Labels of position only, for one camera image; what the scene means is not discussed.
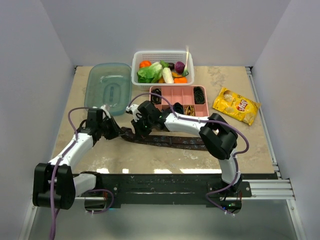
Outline purple cable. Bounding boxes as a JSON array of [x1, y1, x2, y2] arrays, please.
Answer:
[[48, 106, 96, 240], [128, 92, 250, 201]]

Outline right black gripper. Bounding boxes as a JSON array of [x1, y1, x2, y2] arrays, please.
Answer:
[[131, 113, 154, 139]]

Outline green lettuce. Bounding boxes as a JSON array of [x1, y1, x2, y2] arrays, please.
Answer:
[[137, 62, 163, 84]]

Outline dark eggplant toy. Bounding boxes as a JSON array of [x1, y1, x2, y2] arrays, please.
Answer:
[[168, 63, 175, 70]]

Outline rolled black tie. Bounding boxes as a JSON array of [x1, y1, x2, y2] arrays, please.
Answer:
[[193, 86, 206, 105], [150, 88, 162, 105]]

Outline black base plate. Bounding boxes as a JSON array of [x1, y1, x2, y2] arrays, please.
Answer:
[[82, 173, 252, 211]]

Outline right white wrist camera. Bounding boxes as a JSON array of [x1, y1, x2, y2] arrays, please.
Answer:
[[125, 104, 142, 122]]

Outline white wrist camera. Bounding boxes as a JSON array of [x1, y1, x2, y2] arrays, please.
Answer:
[[125, 104, 142, 122], [93, 104, 111, 119]]

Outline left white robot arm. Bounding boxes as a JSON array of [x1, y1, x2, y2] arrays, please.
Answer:
[[32, 107, 124, 210]]

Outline white daikon radish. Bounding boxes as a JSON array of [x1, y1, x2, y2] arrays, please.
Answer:
[[162, 67, 174, 84]]

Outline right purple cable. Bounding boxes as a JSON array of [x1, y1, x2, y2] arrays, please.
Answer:
[[128, 92, 250, 201]]

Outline green onion stalk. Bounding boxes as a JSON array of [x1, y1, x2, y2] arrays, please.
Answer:
[[182, 45, 189, 77]]

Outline yellow chips bag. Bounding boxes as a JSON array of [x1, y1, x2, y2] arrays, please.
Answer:
[[212, 87, 261, 126]]

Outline rolled yellow tie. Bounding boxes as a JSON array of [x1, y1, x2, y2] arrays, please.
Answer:
[[184, 105, 196, 117]]

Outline rolled dark blue tie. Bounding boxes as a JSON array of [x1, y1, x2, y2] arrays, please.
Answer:
[[173, 102, 185, 115]]

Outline purple onion toy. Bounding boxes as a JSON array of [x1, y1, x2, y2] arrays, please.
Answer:
[[174, 61, 185, 75]]

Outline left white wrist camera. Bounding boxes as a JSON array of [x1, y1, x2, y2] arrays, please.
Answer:
[[93, 104, 111, 119]]

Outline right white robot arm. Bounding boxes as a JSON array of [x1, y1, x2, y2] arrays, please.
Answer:
[[126, 100, 241, 197]]

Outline teal transparent container lid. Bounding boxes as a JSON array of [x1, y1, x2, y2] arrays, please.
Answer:
[[84, 63, 132, 116]]

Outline pink divided organizer tray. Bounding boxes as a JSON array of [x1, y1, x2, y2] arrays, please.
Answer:
[[149, 85, 209, 117]]

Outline rolled black tie left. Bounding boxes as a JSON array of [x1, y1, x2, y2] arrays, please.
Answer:
[[150, 88, 162, 105]]

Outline white plastic basket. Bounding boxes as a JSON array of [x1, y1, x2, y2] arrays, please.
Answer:
[[131, 50, 195, 91]]

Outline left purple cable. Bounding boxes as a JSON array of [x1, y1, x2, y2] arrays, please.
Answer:
[[48, 106, 96, 240]]

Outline rolled black tie right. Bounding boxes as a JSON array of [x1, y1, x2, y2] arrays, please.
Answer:
[[193, 86, 206, 105]]

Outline dark patterned necktie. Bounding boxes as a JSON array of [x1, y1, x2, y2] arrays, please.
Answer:
[[121, 127, 207, 151]]

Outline orange pumpkin toy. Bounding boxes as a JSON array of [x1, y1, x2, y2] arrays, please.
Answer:
[[139, 60, 152, 69]]

